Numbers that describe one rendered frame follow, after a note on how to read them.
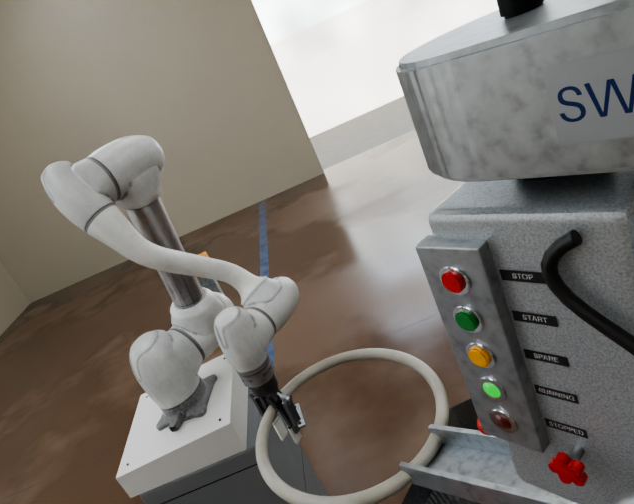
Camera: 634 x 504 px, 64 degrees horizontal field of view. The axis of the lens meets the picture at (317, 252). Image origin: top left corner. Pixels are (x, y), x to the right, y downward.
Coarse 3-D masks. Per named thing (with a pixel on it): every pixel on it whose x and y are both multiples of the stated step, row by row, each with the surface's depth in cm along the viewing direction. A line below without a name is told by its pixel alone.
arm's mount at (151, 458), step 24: (216, 360) 182; (216, 384) 168; (240, 384) 173; (144, 408) 176; (216, 408) 157; (240, 408) 163; (144, 432) 164; (168, 432) 158; (192, 432) 152; (216, 432) 148; (240, 432) 153; (144, 456) 153; (168, 456) 150; (192, 456) 151; (216, 456) 152; (120, 480) 151; (144, 480) 152; (168, 480) 153
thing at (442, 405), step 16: (352, 352) 144; (368, 352) 142; (384, 352) 139; (400, 352) 137; (320, 368) 144; (416, 368) 131; (288, 384) 141; (432, 384) 123; (272, 416) 134; (448, 416) 115; (256, 448) 125; (432, 448) 108; (416, 464) 105; (272, 480) 114; (400, 480) 104; (288, 496) 110; (304, 496) 108; (320, 496) 107; (336, 496) 105; (352, 496) 104; (368, 496) 103; (384, 496) 103
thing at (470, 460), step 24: (432, 432) 111; (456, 432) 104; (480, 432) 99; (456, 456) 104; (480, 456) 100; (504, 456) 96; (432, 480) 98; (456, 480) 91; (480, 480) 88; (504, 480) 91
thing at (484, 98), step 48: (576, 0) 39; (624, 0) 32; (432, 48) 50; (480, 48) 40; (528, 48) 37; (576, 48) 35; (624, 48) 33; (432, 96) 46; (480, 96) 42; (528, 96) 39; (576, 96) 37; (624, 96) 35; (432, 144) 49; (480, 144) 44; (528, 144) 41; (576, 144) 39; (624, 144) 36
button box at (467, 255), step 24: (432, 240) 54; (456, 240) 52; (480, 240) 50; (432, 264) 55; (456, 264) 52; (480, 264) 50; (432, 288) 57; (480, 288) 52; (480, 312) 54; (504, 312) 52; (456, 336) 58; (480, 336) 56; (504, 336) 53; (504, 360) 55; (504, 384) 57; (528, 384) 56; (480, 408) 63; (504, 408) 60; (528, 408) 57; (504, 432) 62; (528, 432) 59
